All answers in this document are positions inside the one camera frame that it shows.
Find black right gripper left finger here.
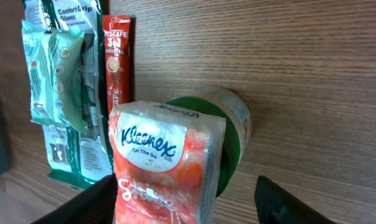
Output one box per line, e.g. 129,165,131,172
32,174,117,224

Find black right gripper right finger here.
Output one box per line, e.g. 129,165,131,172
255,175,335,224

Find green 3M gloves package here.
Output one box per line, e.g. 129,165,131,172
24,0,113,189

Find orange Kleenex tissue pack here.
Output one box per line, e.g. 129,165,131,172
108,101,226,223

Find green lidded jar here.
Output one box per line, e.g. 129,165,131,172
167,86,252,196

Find light green wipes packet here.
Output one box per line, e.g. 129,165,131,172
22,20,85,132

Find red Nescafe sachet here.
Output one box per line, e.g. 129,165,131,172
103,15,131,111

